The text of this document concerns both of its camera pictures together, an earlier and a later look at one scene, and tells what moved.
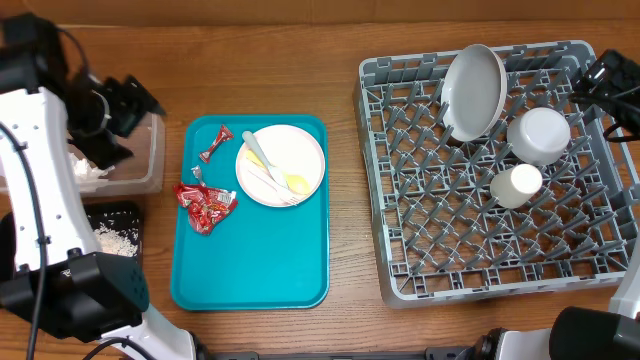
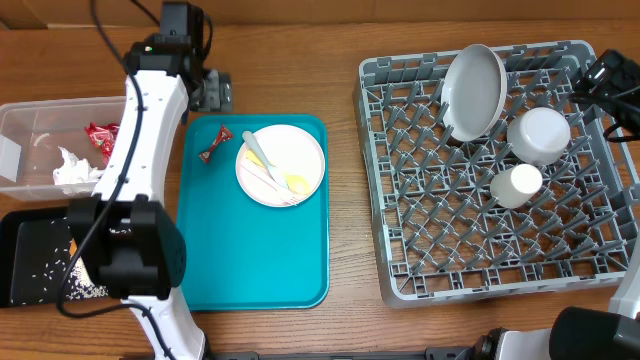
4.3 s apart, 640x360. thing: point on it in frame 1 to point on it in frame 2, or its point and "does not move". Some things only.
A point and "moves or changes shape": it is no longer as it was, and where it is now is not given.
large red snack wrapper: (206, 206) moves or changes shape
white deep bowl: (538, 135) does not move
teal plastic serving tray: (259, 258) does not move
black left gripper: (132, 101) to (218, 91)
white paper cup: (514, 187) does not move
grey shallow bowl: (474, 92) does not move
